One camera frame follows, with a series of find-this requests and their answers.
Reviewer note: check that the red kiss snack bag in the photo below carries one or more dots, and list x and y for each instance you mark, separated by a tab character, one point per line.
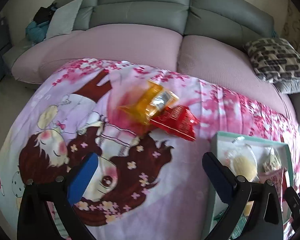
177	121

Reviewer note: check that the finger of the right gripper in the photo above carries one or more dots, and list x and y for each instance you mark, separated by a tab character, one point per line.
293	200

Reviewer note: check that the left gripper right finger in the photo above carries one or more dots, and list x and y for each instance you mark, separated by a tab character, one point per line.
265	219

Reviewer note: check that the black bag on sofa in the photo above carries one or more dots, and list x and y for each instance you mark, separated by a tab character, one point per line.
45	14

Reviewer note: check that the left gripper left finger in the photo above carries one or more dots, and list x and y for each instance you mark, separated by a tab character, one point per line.
35	220

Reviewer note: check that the orange cake packet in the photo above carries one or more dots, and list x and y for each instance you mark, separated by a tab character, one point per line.
152	102

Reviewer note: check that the grey cushion right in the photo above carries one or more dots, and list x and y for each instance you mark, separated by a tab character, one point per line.
288	87

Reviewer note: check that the pale green small packet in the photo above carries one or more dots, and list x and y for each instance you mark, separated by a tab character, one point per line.
272	161

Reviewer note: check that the pink knitted sofa cover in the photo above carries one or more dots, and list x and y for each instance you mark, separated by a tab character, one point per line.
197	56

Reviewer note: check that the pink purple snack bag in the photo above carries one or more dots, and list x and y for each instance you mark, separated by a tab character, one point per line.
273	182

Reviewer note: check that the light grey cushion left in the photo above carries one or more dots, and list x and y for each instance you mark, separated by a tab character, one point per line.
63	19

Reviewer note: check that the green white cardboard tray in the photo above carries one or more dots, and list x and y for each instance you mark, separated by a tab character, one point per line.
257	160

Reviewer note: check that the black white patterned cushion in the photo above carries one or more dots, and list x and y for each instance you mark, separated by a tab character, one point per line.
273	60

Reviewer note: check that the pink cartoon girl blanket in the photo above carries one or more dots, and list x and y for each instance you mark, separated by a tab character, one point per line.
148	184

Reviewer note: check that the teal cloth bundle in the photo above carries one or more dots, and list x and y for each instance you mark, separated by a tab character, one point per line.
36	33

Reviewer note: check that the clear bagged white bun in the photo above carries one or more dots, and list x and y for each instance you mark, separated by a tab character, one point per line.
241	160

